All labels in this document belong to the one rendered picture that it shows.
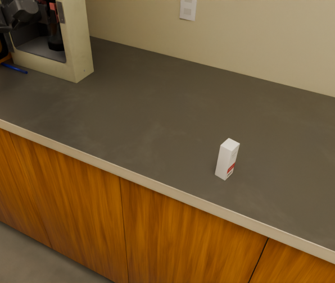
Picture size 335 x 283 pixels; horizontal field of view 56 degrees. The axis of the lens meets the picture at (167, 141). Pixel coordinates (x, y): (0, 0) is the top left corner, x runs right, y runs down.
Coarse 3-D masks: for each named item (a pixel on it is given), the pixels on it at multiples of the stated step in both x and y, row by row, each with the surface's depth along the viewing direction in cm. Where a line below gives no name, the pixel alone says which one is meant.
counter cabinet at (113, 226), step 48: (0, 144) 116; (0, 192) 144; (48, 192) 122; (96, 192) 105; (144, 192) 93; (48, 240) 153; (96, 240) 128; (144, 240) 110; (192, 240) 96; (240, 240) 86
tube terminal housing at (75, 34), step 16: (0, 0) 111; (64, 0) 100; (80, 0) 107; (64, 16) 103; (80, 16) 109; (64, 32) 107; (80, 32) 112; (64, 48) 111; (80, 48) 114; (16, 64) 128; (32, 64) 124; (48, 64) 119; (64, 64) 116; (80, 64) 117
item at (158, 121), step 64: (0, 64) 128; (128, 64) 132; (192, 64) 135; (64, 128) 98; (128, 128) 99; (192, 128) 100; (256, 128) 102; (320, 128) 103; (192, 192) 80; (256, 192) 81; (320, 192) 82; (320, 256) 71
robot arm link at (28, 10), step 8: (16, 0) 95; (24, 0) 96; (32, 0) 98; (8, 8) 97; (16, 8) 95; (24, 8) 96; (32, 8) 98; (8, 16) 98; (16, 16) 98; (24, 16) 98; (32, 16) 99; (8, 24) 99; (0, 32) 100; (8, 32) 102
